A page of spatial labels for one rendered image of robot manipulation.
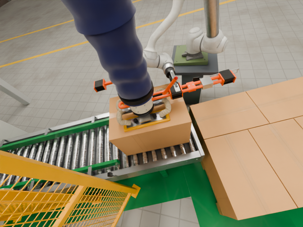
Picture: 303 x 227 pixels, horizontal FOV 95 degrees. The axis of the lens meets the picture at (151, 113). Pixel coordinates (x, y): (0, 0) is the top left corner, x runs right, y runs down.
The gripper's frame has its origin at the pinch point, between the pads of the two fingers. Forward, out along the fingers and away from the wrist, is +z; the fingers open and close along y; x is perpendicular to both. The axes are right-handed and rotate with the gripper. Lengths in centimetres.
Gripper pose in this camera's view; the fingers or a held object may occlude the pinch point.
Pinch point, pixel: (176, 90)
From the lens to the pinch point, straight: 98.1
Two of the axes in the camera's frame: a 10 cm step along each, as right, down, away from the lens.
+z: 1.8, 8.0, -5.7
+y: 1.9, 5.4, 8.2
